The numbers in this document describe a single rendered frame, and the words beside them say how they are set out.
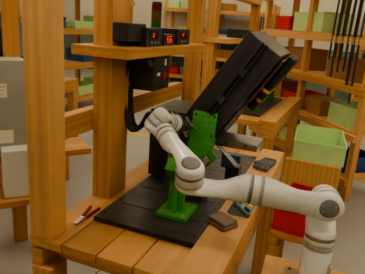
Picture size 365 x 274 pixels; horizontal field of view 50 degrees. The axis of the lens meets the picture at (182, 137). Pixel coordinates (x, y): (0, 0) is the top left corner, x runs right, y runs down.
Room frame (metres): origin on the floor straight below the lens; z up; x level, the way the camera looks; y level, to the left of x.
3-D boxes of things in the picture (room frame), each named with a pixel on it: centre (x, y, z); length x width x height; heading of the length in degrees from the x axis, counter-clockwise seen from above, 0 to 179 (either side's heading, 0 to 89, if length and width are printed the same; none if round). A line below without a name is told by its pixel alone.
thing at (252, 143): (1.86, -0.19, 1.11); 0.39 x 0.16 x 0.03; 69
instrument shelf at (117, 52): (1.91, 0.18, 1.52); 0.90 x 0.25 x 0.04; 159
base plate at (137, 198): (1.82, -0.07, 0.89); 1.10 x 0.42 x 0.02; 159
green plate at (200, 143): (1.73, -0.10, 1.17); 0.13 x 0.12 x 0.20; 159
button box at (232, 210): (1.54, -0.28, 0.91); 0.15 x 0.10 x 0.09; 159
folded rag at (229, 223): (1.39, -0.18, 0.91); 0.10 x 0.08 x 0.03; 38
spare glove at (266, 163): (2.10, -0.47, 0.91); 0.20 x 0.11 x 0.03; 151
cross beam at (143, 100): (1.95, 0.28, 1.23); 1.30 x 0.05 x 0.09; 159
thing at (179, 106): (1.97, 0.02, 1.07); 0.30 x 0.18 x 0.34; 159
